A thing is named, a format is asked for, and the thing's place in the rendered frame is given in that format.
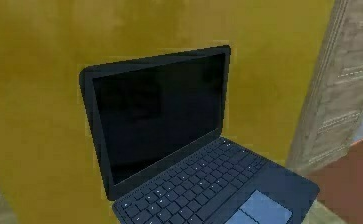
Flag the grey panelled room door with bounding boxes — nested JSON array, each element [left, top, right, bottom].
[[285, 0, 363, 176]]

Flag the dark blue laptop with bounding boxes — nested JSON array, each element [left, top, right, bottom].
[[78, 44, 321, 224]]

